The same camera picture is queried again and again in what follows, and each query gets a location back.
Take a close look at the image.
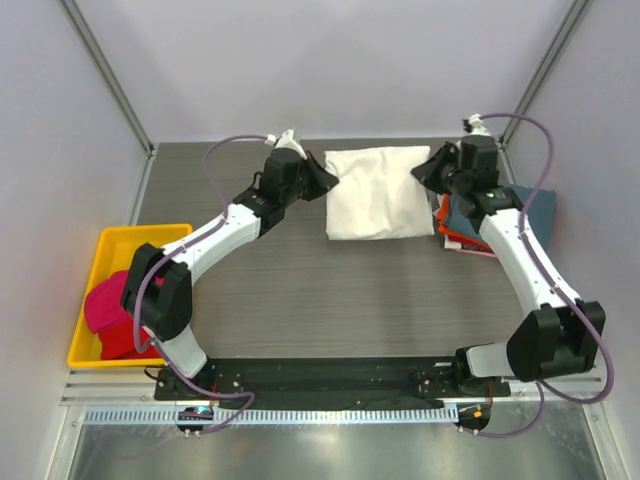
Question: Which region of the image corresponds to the white and green t-shirt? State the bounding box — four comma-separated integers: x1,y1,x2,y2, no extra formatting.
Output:
325,145,435,241

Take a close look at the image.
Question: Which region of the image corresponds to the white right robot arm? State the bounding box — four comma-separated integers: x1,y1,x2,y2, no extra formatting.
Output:
411,134,606,396

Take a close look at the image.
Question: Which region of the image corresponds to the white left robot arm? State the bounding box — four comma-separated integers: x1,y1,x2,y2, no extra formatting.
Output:
121,148,339,400

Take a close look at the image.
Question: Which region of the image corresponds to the orange folded t-shirt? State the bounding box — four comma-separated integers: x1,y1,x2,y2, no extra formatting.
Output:
435,194,483,245

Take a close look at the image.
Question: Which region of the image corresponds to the blue-grey folded t-shirt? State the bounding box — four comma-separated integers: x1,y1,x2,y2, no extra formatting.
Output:
444,183,559,251

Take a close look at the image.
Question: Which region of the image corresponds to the white printed folded t-shirt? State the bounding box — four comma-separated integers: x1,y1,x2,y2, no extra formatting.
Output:
443,235,462,251

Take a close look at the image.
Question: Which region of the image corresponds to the pink folded t-shirt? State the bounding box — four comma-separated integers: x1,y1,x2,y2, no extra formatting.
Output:
457,249,496,258

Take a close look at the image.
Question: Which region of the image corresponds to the yellow plastic bin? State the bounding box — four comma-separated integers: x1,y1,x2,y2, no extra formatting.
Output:
67,224,193,369

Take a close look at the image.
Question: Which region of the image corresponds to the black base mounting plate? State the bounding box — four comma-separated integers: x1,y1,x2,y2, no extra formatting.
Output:
153,356,511,401

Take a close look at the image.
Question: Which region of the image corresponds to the magenta t-shirt in bin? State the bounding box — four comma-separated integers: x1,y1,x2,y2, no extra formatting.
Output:
84,270,131,334

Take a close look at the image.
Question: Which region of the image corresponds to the red t-shirt in bin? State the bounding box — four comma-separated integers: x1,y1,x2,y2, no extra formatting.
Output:
98,319,160,360

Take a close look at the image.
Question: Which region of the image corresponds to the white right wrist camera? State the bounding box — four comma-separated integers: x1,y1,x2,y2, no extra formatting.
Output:
462,114,492,137

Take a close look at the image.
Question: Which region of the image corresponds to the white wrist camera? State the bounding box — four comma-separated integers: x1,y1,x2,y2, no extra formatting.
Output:
263,129,307,159
462,114,492,137

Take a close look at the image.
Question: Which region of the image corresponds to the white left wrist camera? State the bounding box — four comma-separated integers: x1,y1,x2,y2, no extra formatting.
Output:
263,129,307,159

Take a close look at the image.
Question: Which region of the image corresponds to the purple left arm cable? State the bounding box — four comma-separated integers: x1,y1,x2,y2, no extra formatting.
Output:
132,133,274,435

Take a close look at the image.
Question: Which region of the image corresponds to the right aluminium frame post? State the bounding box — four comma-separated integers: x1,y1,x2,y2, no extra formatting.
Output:
514,0,593,115

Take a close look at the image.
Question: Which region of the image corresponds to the aluminium frame post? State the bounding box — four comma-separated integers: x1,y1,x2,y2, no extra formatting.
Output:
514,0,593,115
58,0,155,157

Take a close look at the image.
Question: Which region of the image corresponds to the left aluminium frame post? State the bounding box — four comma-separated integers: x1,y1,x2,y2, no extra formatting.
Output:
58,0,155,157

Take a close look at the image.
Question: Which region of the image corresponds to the slotted cable duct rail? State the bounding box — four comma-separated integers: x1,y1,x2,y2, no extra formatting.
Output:
84,404,458,426

